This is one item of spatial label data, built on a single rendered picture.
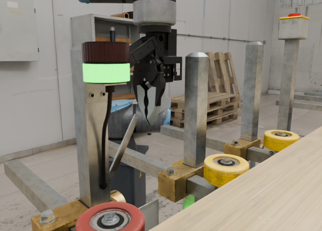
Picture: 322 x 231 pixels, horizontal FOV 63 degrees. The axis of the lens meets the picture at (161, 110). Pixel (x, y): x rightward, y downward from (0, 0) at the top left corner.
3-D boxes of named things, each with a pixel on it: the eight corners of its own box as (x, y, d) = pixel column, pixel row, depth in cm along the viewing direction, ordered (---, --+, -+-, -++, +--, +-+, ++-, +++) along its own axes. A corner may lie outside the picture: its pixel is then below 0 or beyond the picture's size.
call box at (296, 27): (277, 41, 89) (279, 17, 87) (285, 42, 93) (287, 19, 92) (299, 40, 84) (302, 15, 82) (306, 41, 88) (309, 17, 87)
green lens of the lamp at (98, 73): (74, 80, 35) (74, 63, 34) (113, 77, 39) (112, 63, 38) (99, 83, 31) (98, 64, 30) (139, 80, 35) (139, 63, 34)
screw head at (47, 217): (37, 220, 37) (36, 212, 37) (51, 213, 38) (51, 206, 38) (42, 227, 35) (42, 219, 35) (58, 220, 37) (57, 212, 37)
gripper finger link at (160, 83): (166, 106, 55) (166, 63, 54) (160, 107, 54) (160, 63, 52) (150, 103, 59) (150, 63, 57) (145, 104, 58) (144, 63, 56)
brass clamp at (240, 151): (221, 160, 73) (222, 143, 72) (245, 148, 83) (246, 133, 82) (241, 167, 69) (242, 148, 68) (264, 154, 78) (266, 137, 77)
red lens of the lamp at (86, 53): (74, 61, 34) (72, 43, 34) (112, 60, 38) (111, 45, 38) (98, 62, 30) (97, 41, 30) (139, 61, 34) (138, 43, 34)
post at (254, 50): (235, 203, 80) (246, 41, 71) (241, 200, 83) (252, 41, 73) (246, 208, 78) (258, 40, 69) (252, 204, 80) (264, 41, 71)
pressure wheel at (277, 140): (269, 182, 63) (273, 137, 61) (256, 169, 71) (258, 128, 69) (301, 182, 64) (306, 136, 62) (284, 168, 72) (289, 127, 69)
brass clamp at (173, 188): (155, 193, 56) (155, 171, 55) (195, 174, 65) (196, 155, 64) (177, 204, 52) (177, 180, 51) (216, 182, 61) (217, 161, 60)
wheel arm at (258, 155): (159, 136, 95) (159, 124, 94) (166, 134, 97) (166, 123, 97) (283, 173, 65) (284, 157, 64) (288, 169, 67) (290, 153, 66)
